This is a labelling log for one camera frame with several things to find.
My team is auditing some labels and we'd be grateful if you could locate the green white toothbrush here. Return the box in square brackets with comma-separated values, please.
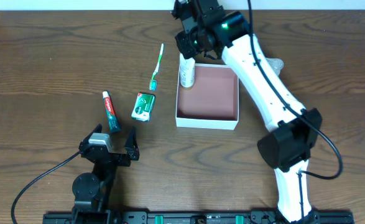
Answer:
[149, 43, 164, 91]

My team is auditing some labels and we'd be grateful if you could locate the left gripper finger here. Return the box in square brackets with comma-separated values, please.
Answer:
[124, 126, 140, 161]
[81, 124, 103, 144]

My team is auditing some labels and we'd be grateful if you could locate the red green toothpaste tube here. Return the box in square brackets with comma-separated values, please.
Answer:
[103, 91, 121, 133]

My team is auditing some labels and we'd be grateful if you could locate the left black cable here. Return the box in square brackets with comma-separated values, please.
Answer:
[11, 151, 81, 224]

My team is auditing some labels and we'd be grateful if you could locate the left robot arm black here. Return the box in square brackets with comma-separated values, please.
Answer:
[70, 124, 140, 224]

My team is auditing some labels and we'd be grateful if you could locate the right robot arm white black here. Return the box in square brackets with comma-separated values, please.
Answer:
[171, 1, 322, 223]

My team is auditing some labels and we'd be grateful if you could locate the white box with pink interior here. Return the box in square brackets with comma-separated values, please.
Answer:
[175, 63, 239, 130]

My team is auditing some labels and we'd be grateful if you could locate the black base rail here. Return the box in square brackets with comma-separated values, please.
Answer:
[42, 210, 356, 224]

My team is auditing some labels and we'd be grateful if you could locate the white conditioner tube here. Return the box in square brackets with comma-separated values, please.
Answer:
[178, 53, 195, 88]

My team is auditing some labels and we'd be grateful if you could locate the black cable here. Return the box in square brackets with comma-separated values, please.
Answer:
[246, 0, 344, 223]
[11, 151, 81, 224]

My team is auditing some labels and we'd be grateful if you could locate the right black cable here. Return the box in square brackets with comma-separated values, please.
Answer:
[246, 0, 344, 223]

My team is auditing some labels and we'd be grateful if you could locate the clear pump bottle blue liquid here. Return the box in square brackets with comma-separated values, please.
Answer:
[267, 58, 284, 76]

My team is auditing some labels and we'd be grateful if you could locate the green white soap box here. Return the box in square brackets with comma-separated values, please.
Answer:
[131, 93, 155, 122]

